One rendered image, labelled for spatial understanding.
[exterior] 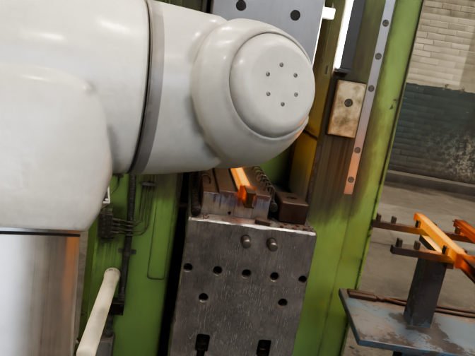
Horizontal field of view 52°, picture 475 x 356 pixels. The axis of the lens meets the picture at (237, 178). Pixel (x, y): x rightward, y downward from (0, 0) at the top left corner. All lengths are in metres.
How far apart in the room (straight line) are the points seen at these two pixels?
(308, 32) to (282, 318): 0.84
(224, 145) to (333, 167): 1.31
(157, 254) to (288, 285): 0.45
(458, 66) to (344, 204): 6.16
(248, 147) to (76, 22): 0.13
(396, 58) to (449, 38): 6.03
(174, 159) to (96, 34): 0.10
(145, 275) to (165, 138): 1.36
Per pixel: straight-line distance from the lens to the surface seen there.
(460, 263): 1.30
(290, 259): 1.47
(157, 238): 1.63
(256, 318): 1.53
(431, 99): 7.63
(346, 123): 1.59
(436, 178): 7.82
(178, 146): 0.34
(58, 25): 0.32
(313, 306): 1.79
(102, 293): 1.53
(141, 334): 1.78
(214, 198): 1.43
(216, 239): 1.41
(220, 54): 0.31
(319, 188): 1.63
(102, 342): 1.75
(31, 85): 0.31
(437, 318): 1.62
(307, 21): 1.41
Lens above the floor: 1.36
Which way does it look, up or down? 13 degrees down
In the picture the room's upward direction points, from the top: 9 degrees clockwise
